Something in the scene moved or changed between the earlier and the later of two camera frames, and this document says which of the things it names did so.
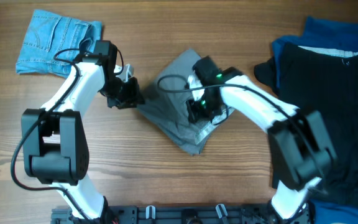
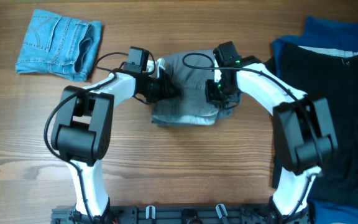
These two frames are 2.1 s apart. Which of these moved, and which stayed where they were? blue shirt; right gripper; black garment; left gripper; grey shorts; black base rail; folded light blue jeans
Moved: grey shorts; left gripper; right gripper
Stayed: black garment; black base rail; folded light blue jeans; blue shirt
